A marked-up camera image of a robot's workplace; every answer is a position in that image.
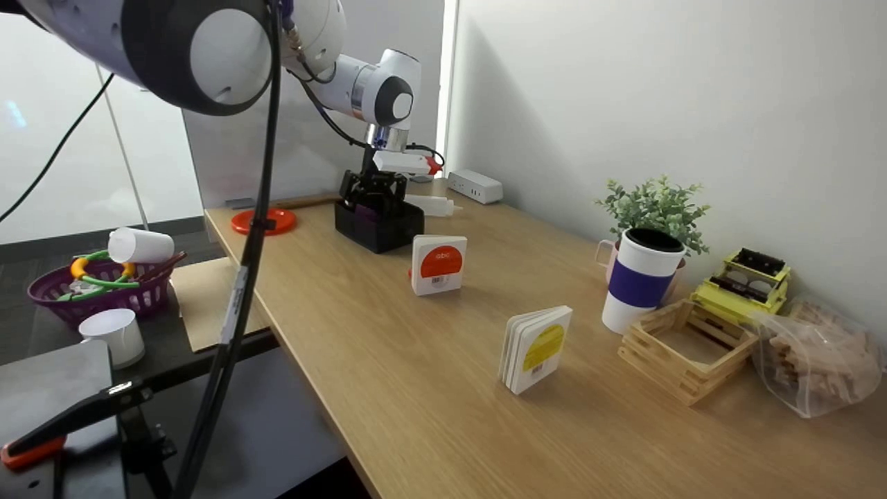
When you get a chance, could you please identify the green toy in basket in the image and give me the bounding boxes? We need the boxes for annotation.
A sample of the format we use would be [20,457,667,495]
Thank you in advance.
[52,272,142,301]

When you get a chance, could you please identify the brown cardboard sheet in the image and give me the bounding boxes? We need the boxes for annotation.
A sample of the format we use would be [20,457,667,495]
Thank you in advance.
[170,256,274,355]

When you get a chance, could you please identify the white paper cup lying sideways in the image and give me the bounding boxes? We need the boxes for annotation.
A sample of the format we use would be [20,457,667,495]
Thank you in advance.
[106,229,178,270]

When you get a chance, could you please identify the yellow toy ring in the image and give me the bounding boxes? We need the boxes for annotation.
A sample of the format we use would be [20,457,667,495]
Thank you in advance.
[67,254,139,286]

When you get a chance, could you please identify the black rectangular box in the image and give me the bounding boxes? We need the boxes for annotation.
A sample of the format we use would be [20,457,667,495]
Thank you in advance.
[333,190,428,256]

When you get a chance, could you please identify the clear bag of wooden blocks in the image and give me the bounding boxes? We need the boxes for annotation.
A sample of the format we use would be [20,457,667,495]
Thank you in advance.
[750,304,885,423]

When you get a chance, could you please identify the white card stack yellow print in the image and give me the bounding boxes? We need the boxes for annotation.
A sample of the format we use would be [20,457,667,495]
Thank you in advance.
[495,304,577,398]

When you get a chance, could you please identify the green plant in pink pot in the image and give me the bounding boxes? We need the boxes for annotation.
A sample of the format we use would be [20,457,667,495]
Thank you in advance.
[592,175,713,281]

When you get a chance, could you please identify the black clamp with orange handle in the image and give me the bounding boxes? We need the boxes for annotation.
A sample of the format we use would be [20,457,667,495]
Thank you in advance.
[0,327,279,499]

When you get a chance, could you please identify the black hanging cable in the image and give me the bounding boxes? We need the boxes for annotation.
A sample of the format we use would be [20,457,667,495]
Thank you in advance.
[0,71,120,226]

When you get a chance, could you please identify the white card box red print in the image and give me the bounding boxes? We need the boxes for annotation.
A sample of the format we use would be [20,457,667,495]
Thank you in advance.
[411,233,469,301]

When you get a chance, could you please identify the red round plate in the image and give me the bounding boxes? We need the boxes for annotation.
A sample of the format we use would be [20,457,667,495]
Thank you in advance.
[231,207,299,240]

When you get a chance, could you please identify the black side table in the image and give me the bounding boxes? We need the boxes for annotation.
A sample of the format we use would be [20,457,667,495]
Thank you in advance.
[0,218,279,499]

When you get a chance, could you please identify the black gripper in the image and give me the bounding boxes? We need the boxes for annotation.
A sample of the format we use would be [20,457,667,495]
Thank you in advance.
[339,157,411,207]

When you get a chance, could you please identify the purple plastic basket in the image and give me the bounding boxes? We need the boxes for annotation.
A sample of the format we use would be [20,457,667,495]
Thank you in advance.
[24,254,184,327]

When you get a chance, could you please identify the grey flat board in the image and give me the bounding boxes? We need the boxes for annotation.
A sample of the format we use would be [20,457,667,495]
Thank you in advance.
[0,342,120,453]

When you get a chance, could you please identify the yellow and black device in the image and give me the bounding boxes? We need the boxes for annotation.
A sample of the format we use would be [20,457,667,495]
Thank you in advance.
[689,244,796,322]

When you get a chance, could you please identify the white cup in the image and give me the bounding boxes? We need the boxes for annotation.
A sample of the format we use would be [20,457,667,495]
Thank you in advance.
[78,305,150,373]

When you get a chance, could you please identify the white mug with purple band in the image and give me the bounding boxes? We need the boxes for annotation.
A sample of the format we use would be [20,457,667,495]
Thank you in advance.
[599,229,688,337]

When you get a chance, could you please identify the wooden slat crate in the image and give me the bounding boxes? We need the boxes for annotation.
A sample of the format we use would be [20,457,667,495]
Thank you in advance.
[615,301,764,408]

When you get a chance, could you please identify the white power strip box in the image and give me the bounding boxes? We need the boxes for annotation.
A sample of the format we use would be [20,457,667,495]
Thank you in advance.
[447,168,507,208]

